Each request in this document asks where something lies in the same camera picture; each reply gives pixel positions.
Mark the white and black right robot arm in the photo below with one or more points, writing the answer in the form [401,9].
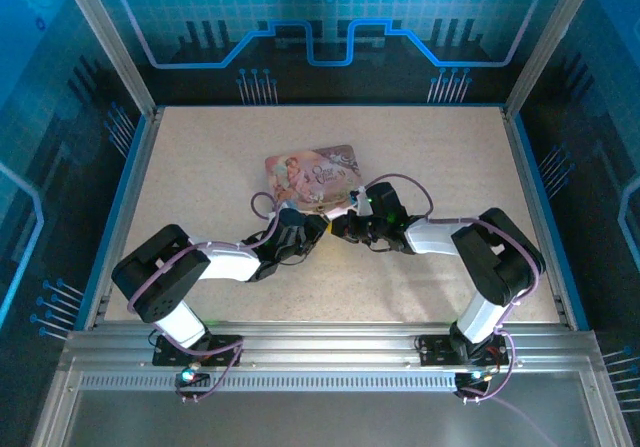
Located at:
[430,237]

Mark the aluminium frame post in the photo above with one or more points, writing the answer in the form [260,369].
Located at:
[547,42]
[110,42]

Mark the small LED controller board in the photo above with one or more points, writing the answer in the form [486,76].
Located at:
[189,376]
[475,376]

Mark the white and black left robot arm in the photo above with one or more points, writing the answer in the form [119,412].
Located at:
[230,264]

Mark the aluminium cross rail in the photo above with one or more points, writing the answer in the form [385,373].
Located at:
[325,342]

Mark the aluminium side rail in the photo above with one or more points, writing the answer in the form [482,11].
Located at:
[539,217]
[125,217]

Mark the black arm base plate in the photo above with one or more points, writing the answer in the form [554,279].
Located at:
[430,354]
[232,339]

